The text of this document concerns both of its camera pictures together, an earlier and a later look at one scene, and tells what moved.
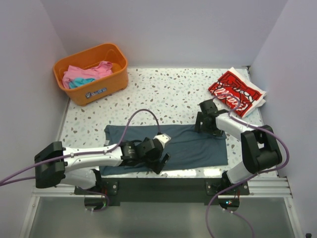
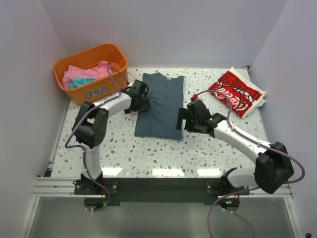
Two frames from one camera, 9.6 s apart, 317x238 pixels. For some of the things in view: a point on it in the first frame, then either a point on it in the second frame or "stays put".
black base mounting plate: [165, 190] stays put
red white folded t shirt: [238, 93] stays put
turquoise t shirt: [79, 81] stays put
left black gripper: [160, 165] -> [144, 104]
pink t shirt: [103, 69] stays put
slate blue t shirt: [186, 148] -> [166, 96]
